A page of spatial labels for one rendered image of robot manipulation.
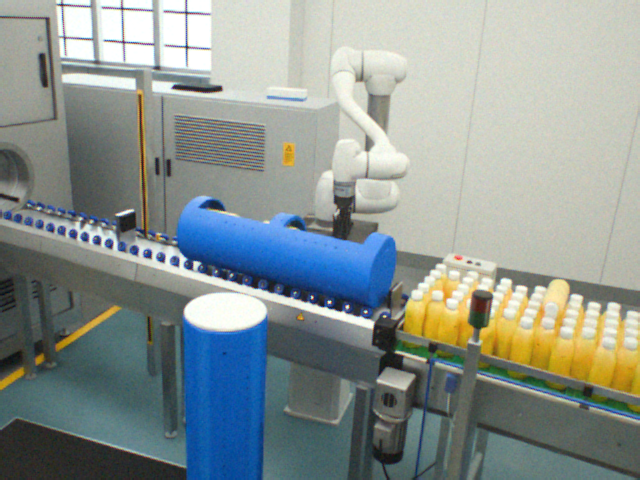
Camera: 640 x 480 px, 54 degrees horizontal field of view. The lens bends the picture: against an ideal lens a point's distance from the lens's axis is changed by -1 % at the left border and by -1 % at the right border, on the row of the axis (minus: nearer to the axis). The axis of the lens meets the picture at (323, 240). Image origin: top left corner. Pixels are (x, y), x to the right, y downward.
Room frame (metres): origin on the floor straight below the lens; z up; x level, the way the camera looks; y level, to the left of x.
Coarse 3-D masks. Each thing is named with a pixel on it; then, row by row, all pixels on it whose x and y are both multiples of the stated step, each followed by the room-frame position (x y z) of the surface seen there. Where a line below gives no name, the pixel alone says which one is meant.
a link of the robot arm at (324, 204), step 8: (328, 176) 2.85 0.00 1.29; (320, 184) 2.85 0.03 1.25; (328, 184) 2.82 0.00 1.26; (320, 192) 2.83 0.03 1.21; (328, 192) 2.81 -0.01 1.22; (320, 200) 2.83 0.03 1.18; (328, 200) 2.81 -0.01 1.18; (320, 208) 2.83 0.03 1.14; (328, 208) 2.82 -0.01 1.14; (336, 208) 2.82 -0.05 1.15; (320, 216) 2.84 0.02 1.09; (328, 216) 2.82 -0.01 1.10
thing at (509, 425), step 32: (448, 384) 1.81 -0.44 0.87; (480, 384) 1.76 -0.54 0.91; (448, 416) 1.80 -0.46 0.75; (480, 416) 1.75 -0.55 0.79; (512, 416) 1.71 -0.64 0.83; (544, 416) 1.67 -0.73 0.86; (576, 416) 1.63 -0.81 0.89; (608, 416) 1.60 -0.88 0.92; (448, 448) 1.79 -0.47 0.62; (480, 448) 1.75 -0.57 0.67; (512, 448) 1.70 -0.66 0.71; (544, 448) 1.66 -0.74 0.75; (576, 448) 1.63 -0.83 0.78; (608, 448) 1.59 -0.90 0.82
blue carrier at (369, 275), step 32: (192, 224) 2.43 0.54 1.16; (224, 224) 2.39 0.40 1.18; (256, 224) 2.35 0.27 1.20; (192, 256) 2.44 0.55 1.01; (224, 256) 2.35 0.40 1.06; (256, 256) 2.28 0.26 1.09; (288, 256) 2.23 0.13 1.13; (320, 256) 2.18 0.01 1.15; (352, 256) 2.14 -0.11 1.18; (384, 256) 2.20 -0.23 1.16; (320, 288) 2.18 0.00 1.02; (352, 288) 2.11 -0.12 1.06; (384, 288) 2.23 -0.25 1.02
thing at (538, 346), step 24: (480, 336) 1.88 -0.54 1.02; (504, 336) 1.88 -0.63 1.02; (528, 336) 1.82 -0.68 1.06; (552, 336) 1.83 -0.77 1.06; (576, 336) 1.85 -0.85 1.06; (600, 336) 1.87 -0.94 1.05; (624, 336) 1.82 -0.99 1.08; (528, 360) 1.82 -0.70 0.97; (552, 360) 1.79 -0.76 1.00; (576, 360) 1.79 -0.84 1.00; (600, 360) 1.72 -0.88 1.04; (624, 360) 1.73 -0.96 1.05; (552, 384) 1.77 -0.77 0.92; (600, 384) 1.71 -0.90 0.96; (624, 384) 1.72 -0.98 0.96
